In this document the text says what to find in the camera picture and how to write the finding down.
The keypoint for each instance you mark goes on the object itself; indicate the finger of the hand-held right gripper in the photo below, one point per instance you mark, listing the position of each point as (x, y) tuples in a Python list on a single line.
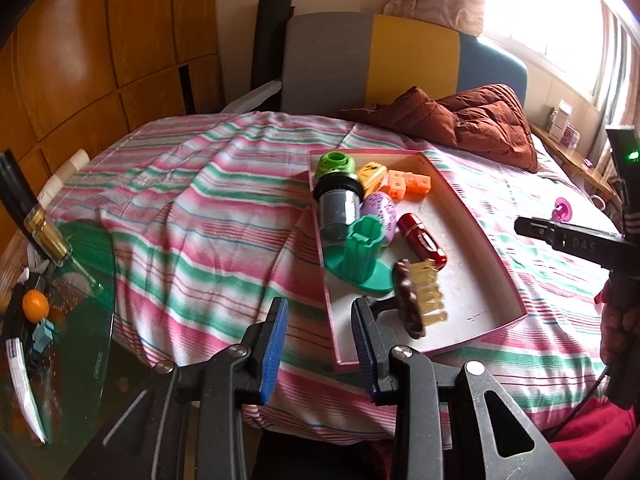
[(537, 230)]

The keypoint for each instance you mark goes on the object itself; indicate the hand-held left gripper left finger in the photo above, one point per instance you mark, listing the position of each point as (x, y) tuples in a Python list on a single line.
[(274, 355)]

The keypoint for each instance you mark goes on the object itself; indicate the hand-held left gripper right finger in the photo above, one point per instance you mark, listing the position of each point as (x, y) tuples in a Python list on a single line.
[(367, 355)]

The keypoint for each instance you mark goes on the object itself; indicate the magenta plastic toy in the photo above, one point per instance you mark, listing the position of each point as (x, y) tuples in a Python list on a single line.
[(562, 209)]

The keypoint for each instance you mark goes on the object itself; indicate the brown brush yellow teeth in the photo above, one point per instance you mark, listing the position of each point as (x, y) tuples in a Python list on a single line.
[(407, 300)]

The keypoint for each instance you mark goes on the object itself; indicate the white tray box pink rim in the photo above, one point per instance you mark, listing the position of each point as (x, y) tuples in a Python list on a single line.
[(465, 285)]

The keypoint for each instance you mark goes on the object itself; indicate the green plastic stand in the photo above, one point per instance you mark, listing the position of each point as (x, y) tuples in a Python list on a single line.
[(360, 255)]

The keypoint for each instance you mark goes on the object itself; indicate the red metallic cylinder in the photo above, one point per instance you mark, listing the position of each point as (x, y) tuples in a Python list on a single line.
[(420, 237)]

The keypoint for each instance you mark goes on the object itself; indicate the orange cube blocks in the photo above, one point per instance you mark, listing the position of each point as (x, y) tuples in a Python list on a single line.
[(415, 185)]

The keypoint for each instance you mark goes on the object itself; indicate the purple embossed egg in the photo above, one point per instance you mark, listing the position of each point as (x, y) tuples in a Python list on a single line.
[(380, 210)]

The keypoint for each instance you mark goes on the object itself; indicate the silver black cylinder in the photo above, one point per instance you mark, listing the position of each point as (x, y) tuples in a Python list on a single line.
[(335, 205)]

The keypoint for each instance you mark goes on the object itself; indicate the orange printed capsule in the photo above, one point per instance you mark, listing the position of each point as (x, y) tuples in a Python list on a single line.
[(372, 175)]

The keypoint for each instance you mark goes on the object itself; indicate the green cup toy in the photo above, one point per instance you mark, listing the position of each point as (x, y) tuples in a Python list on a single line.
[(330, 165)]

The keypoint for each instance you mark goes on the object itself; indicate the person's right hand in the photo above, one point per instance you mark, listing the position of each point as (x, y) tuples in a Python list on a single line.
[(610, 330)]

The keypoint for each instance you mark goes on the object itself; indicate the white pillow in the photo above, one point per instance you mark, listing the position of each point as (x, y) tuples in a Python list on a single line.
[(550, 160)]

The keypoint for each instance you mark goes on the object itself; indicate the wooden bedside desk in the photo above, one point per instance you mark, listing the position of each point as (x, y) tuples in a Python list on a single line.
[(585, 172)]

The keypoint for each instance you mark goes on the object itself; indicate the purple box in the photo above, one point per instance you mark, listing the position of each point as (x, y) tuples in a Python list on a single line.
[(571, 137)]

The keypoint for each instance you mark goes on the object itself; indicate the white carton box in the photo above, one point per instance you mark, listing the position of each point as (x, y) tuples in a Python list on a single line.
[(561, 120)]

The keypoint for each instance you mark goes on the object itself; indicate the brown quilted comforter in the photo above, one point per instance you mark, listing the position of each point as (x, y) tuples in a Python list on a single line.
[(480, 120)]

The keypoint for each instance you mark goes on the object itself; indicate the person's red clothing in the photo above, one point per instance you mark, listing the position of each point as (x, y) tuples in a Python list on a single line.
[(595, 440)]

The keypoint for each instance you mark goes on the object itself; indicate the bright window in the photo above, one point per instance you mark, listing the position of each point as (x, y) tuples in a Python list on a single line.
[(550, 25)]

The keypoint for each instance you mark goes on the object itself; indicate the round green glass table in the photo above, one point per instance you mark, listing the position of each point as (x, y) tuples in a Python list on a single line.
[(90, 260)]

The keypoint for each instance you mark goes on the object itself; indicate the small blue block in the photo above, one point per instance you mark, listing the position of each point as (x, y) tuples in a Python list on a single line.
[(42, 336)]

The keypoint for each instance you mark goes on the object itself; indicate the orange tangerine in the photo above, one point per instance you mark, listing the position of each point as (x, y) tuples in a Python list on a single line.
[(36, 305)]

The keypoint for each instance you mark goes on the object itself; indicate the white tube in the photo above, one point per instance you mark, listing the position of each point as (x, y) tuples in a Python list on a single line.
[(25, 390)]

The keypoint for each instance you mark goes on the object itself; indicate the black gold bottle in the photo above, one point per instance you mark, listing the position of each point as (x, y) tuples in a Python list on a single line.
[(47, 232)]

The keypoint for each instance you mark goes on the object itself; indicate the white foam piece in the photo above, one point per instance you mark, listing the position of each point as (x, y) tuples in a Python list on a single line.
[(250, 97)]

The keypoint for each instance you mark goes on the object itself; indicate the grey yellow blue headboard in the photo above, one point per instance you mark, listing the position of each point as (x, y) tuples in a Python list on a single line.
[(325, 60)]

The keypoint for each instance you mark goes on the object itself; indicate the stack of paper cups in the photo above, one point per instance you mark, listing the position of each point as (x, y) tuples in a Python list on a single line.
[(72, 165)]

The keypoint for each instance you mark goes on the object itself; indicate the black rolled mat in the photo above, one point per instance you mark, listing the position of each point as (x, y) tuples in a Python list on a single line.
[(265, 45)]

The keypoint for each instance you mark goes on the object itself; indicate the wooden wardrobe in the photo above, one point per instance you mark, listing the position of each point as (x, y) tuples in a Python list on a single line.
[(75, 60)]

